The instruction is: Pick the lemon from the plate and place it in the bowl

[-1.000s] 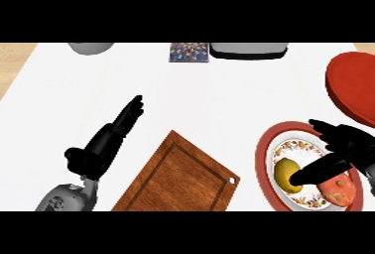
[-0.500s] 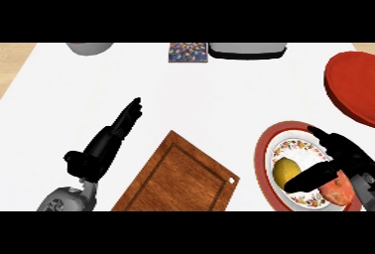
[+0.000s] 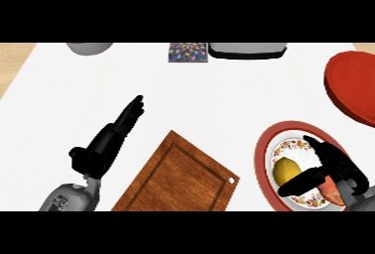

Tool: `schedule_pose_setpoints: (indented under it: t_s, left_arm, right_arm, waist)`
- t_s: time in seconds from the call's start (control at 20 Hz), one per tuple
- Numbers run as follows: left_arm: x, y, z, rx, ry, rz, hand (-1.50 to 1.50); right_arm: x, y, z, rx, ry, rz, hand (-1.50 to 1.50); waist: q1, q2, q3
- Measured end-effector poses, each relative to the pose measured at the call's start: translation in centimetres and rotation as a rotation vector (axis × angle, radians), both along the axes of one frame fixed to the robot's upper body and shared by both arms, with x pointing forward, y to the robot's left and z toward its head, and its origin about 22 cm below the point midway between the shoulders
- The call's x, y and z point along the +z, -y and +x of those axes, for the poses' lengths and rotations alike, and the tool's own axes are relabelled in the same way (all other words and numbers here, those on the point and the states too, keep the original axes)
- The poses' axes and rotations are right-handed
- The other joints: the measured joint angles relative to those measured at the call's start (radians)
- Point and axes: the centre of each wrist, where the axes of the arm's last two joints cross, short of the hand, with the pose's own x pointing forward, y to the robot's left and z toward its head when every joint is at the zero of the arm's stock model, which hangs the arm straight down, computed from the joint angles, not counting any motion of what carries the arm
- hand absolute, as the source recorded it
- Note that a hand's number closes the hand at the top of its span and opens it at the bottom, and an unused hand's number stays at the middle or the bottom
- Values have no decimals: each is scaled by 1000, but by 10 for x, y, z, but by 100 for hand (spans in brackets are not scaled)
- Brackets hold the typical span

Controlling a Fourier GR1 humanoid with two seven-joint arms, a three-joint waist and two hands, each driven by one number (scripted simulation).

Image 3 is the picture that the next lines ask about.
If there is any yellow lemon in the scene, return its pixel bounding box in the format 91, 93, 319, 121
272, 157, 303, 189

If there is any colourful patterned box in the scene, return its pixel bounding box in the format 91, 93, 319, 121
167, 42, 210, 64

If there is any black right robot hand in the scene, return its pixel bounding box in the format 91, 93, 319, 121
277, 134, 370, 197

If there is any brown wooden cutting board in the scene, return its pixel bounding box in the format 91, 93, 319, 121
109, 129, 242, 212

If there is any red-rimmed floral plate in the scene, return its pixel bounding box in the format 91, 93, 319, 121
254, 120, 365, 212

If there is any red bowl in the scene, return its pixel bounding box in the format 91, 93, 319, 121
323, 51, 375, 128

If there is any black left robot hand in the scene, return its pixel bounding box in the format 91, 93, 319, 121
68, 94, 145, 181

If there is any orange carrot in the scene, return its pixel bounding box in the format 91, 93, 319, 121
314, 176, 347, 206

